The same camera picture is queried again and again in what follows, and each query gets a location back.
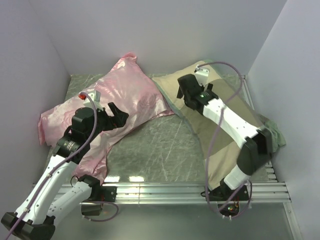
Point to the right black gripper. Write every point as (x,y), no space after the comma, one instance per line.
(180,94)

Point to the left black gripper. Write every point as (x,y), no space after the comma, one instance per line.
(119,119)

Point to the blue and beige pillowcase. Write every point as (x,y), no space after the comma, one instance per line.
(223,156)

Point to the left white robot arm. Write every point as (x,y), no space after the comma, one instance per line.
(38,216)

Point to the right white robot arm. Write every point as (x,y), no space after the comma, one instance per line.
(255,144)

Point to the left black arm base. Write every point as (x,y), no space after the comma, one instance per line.
(93,206)

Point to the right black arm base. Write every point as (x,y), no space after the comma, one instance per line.
(232,203)

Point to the pink satin rose pillow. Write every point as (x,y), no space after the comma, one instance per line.
(130,90)

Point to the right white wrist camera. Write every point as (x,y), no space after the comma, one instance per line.
(201,75)

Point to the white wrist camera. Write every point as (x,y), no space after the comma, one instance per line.
(201,75)
(91,99)

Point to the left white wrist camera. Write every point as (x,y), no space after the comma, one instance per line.
(91,99)

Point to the aluminium rail frame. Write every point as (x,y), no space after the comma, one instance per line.
(180,193)

